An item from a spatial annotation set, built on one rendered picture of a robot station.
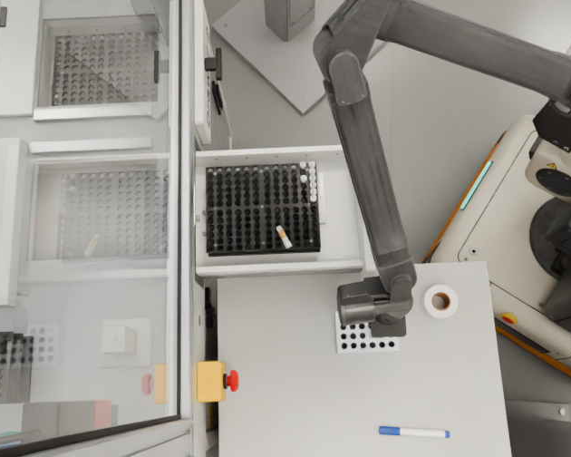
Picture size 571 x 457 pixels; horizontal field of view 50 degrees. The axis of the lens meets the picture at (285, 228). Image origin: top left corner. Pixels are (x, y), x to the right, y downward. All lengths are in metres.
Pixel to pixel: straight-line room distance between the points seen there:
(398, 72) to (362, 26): 1.58
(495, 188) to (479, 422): 0.85
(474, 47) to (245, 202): 0.57
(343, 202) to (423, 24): 0.53
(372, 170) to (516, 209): 1.10
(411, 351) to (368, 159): 0.54
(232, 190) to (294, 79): 1.13
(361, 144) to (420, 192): 1.33
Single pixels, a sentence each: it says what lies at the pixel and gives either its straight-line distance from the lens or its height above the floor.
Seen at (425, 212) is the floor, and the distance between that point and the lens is 2.19.
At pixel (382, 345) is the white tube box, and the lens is 1.30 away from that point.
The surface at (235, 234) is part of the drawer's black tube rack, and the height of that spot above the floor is 0.90.
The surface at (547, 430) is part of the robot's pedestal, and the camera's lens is 1.69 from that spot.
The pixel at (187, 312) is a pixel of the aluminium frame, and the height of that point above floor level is 0.99.
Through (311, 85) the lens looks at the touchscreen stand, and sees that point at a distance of 2.29.
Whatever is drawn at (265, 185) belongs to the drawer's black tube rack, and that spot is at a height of 0.90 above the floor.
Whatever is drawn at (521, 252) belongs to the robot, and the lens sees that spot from 1.93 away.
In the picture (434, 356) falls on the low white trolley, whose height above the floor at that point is 0.76.
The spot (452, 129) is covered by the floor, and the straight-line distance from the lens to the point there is 2.32.
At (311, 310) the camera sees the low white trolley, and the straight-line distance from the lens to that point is 1.30.
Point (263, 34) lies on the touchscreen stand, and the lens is 2.39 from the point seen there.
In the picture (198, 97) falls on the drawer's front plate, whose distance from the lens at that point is 1.28.
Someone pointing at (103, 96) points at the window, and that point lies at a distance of 0.72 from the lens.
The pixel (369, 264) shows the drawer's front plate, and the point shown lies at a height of 0.93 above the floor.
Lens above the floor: 2.05
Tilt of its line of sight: 75 degrees down
